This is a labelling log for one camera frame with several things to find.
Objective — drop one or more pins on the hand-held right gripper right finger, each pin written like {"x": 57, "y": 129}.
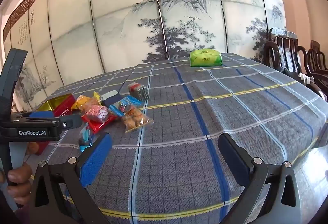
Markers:
{"x": 234, "y": 160}

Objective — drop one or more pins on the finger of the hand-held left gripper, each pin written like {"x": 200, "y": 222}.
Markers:
{"x": 70, "y": 121}
{"x": 43, "y": 114}

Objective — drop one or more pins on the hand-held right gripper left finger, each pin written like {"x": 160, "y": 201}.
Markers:
{"x": 95, "y": 160}

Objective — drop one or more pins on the red tin box gold inside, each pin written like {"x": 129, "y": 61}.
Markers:
{"x": 62, "y": 108}

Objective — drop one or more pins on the orange snack packet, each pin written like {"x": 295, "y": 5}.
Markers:
{"x": 81, "y": 104}

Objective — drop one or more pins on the small clear blue-ended candy packet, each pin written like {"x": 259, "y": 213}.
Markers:
{"x": 85, "y": 138}

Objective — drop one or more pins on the pink patterned snack packet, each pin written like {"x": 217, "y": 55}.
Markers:
{"x": 96, "y": 113}

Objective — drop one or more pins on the yellow clear snack packet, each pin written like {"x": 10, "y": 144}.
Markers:
{"x": 96, "y": 99}

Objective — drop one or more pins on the grey and navy snack packet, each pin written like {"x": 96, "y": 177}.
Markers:
{"x": 111, "y": 98}

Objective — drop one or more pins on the clear fried dough twist packet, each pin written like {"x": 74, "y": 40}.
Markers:
{"x": 134, "y": 117}

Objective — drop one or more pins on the blue snack packet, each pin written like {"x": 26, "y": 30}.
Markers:
{"x": 126, "y": 103}

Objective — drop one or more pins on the dark snack packet red label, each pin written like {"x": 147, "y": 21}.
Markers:
{"x": 138, "y": 91}

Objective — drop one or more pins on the person's left hand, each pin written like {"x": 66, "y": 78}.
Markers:
{"x": 19, "y": 180}

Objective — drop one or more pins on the grey plaid tablecloth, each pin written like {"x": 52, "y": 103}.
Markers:
{"x": 205, "y": 111}

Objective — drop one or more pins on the painted folding screen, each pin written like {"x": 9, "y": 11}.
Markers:
{"x": 102, "y": 21}

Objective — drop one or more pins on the green snack packet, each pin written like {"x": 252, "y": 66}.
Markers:
{"x": 205, "y": 58}

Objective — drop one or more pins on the white object on chair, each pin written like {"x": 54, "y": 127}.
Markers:
{"x": 306, "y": 78}

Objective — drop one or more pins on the dark wooden chair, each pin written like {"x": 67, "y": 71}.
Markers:
{"x": 317, "y": 56}
{"x": 284, "y": 50}

